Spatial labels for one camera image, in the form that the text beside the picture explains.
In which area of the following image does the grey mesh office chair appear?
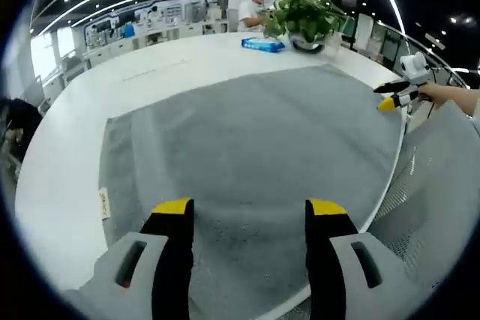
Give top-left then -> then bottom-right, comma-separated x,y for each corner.
369,104 -> 480,298

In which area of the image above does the clear glass vase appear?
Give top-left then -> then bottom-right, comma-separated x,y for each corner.
325,31 -> 344,58

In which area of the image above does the grey black plant pot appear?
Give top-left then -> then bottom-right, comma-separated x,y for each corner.
288,33 -> 326,55

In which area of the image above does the green leafy plant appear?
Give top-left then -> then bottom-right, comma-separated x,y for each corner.
262,0 -> 348,43

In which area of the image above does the blue wet wipes packet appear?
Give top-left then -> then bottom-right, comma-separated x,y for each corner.
241,37 -> 286,54

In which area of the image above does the grey towel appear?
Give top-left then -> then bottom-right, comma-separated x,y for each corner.
97,64 -> 404,320

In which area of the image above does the person's right hand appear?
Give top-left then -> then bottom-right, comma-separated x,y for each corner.
418,82 -> 451,106

